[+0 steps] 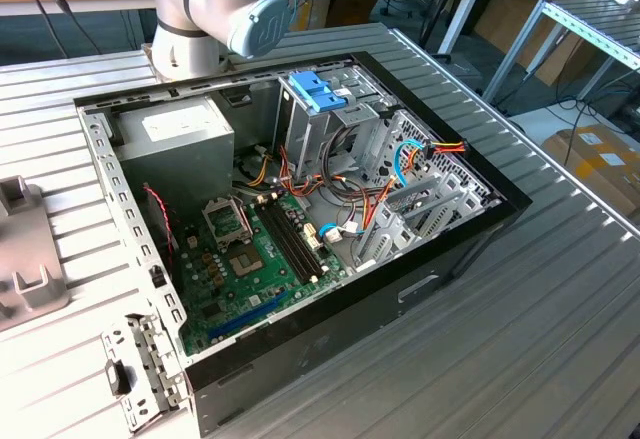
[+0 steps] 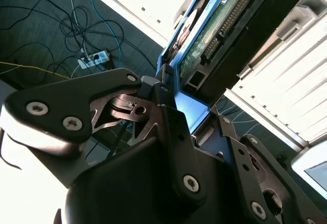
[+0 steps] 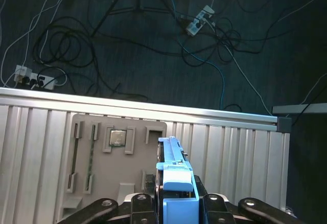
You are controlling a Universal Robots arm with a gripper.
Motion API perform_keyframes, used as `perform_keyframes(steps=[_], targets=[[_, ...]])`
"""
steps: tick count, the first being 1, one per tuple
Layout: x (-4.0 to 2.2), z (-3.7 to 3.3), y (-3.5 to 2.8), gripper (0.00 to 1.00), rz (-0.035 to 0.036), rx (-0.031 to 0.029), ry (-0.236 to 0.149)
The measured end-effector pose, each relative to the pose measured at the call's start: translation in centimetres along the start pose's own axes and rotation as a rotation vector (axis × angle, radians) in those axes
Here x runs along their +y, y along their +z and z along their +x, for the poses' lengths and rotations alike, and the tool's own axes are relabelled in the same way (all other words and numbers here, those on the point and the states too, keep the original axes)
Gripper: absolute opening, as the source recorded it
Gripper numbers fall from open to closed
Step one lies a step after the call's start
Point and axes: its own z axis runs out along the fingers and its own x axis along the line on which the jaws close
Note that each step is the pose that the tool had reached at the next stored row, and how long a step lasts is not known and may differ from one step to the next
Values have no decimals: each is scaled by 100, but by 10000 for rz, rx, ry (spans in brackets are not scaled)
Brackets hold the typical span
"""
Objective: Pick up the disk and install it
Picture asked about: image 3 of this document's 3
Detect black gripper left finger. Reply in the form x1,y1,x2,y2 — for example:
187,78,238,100
57,173,157,224

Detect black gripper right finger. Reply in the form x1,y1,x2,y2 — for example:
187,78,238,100
193,175,307,224

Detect hard disk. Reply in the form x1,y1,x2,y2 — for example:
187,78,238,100
155,136,200,224

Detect grey parts rack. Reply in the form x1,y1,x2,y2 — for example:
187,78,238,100
53,113,168,224

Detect silver CPU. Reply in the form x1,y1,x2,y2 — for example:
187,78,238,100
109,129,128,147

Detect dark green RAM stick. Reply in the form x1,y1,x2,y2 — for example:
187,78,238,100
68,123,78,192

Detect grey metal beam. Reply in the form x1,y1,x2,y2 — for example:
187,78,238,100
272,103,327,115

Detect white power strip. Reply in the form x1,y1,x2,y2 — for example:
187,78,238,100
185,4,216,36
14,64,57,91

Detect blue floor cable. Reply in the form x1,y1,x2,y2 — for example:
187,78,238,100
160,0,226,110

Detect white floor cable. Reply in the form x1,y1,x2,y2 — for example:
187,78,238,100
224,44,273,116
0,0,66,88

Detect coiled black floor cables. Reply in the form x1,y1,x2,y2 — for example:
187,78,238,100
33,17,95,65

